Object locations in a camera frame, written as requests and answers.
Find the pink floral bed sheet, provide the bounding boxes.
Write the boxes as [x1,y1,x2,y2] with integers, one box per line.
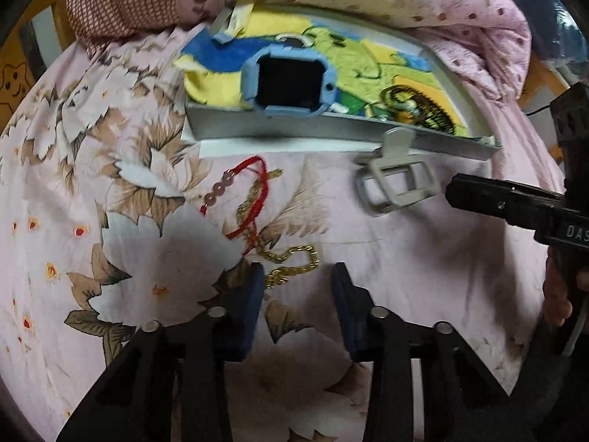
[1,29,546,441]

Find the red string bracelet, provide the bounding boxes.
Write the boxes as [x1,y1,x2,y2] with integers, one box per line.
[200,155,271,241]

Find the grey plastic clasp buckle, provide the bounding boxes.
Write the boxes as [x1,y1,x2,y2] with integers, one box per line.
[355,128,440,217]

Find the blue clothes in plastic bag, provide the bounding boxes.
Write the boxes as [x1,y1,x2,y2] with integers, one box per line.
[513,0,585,68]

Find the grey shallow tray box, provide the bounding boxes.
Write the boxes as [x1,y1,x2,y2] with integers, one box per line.
[185,5,500,160]

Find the light blue smart watch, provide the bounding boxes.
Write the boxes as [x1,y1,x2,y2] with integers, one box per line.
[237,33,338,118]

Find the gold chain necklace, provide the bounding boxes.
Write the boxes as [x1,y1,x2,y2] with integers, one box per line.
[236,168,322,291]

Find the pink dotted rolled quilt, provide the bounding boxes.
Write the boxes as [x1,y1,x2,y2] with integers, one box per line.
[177,0,531,100]

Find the black bead bracelet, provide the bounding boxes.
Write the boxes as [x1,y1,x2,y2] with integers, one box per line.
[379,83,463,130]

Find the wooden bed rail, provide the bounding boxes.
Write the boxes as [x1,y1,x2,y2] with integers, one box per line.
[1,0,76,130]

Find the person's right hand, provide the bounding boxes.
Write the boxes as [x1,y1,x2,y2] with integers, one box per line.
[543,248,572,327]

